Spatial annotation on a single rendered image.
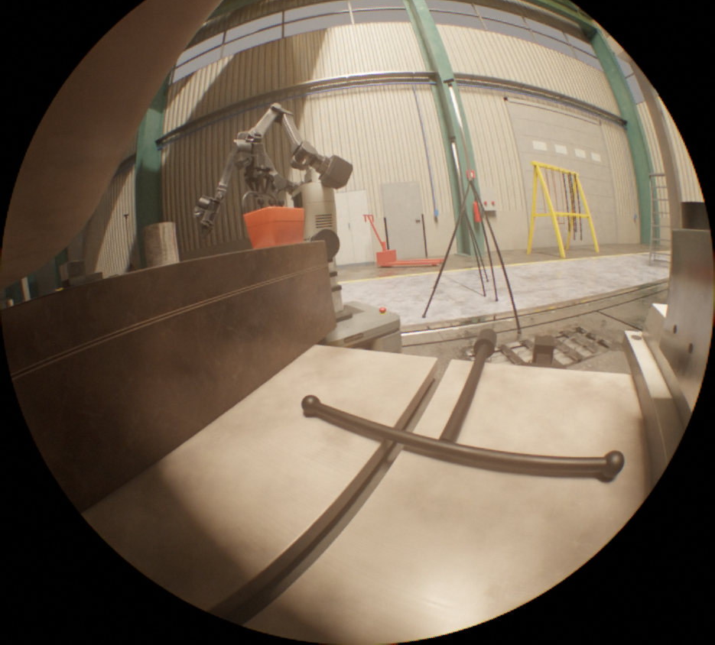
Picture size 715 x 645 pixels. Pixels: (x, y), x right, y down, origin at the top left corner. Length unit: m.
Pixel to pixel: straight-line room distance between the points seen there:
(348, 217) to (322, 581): 6.50
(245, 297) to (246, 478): 0.44
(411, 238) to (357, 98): 4.58
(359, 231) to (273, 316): 5.83
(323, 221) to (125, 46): 1.15
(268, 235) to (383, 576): 0.84
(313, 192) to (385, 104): 7.06
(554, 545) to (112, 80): 0.67
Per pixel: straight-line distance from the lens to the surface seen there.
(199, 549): 0.46
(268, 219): 0.81
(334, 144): 7.64
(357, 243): 6.51
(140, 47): 0.26
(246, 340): 0.69
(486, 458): 0.44
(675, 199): 2.86
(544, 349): 0.85
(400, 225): 7.05
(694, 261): 0.47
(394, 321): 1.33
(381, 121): 7.89
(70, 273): 1.55
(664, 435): 0.56
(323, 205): 1.26
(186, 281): 0.58
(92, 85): 0.30
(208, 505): 0.49
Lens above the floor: 0.67
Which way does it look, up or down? 11 degrees down
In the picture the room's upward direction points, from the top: 7 degrees counter-clockwise
